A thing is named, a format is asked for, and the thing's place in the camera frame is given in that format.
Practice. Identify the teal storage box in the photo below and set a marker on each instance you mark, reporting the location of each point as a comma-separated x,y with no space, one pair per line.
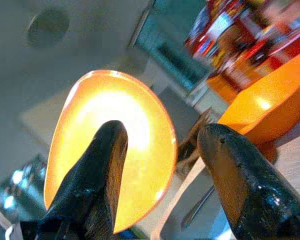
170,60

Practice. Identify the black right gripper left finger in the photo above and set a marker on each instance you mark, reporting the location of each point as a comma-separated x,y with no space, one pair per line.
90,190

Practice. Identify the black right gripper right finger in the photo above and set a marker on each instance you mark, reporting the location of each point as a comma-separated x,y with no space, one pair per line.
260,195

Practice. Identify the metal spoon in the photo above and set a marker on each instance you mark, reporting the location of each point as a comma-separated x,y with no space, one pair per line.
197,207

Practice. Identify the orange plastic plate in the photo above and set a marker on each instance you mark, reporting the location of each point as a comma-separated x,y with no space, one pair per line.
90,105

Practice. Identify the large orange plastic bowl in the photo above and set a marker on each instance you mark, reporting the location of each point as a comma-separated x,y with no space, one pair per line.
277,100

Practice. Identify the colourful snack package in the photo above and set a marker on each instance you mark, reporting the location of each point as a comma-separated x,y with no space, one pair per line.
235,37

